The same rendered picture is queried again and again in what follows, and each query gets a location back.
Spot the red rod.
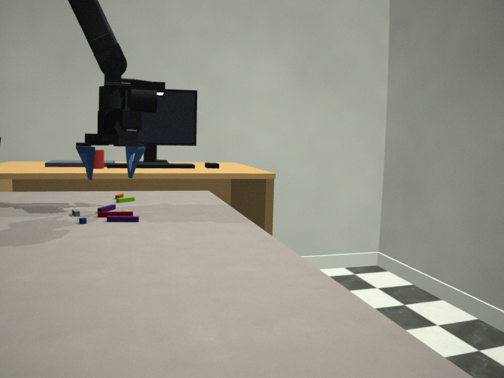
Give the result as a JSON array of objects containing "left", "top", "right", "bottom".
[{"left": 98, "top": 212, "right": 133, "bottom": 217}]

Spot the purple rod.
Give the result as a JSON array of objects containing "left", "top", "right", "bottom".
[
  {"left": 107, "top": 216, "right": 139, "bottom": 222},
  {"left": 98, "top": 205, "right": 116, "bottom": 212}
]

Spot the lime green rod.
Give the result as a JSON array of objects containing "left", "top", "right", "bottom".
[{"left": 116, "top": 197, "right": 135, "bottom": 203}]

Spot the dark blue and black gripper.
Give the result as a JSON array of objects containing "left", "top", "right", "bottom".
[{"left": 76, "top": 134, "right": 146, "bottom": 180}]

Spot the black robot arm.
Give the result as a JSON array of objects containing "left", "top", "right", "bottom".
[{"left": 68, "top": 0, "right": 157, "bottom": 140}]

